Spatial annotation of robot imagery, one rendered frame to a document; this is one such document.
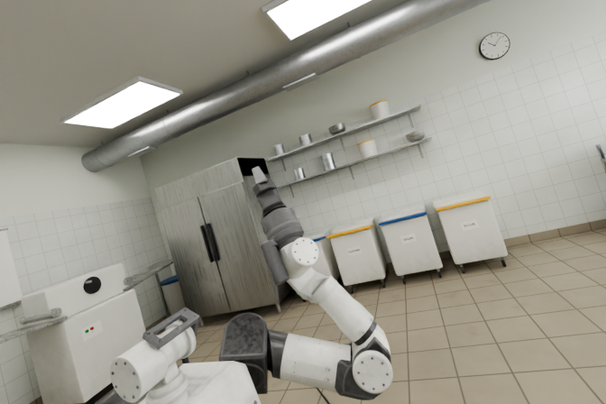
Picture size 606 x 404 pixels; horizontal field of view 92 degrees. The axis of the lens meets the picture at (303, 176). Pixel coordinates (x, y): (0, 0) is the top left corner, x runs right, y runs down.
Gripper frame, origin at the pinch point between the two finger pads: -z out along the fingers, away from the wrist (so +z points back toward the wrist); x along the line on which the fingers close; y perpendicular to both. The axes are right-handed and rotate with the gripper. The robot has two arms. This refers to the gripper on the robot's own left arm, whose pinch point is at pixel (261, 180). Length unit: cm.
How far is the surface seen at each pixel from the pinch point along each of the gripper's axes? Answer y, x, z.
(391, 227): -117, -265, -13
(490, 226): -199, -238, 35
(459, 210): -183, -238, 7
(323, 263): -32, -309, -17
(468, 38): -306, -193, -164
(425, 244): -139, -265, 20
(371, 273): -76, -298, 19
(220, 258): 85, -316, -82
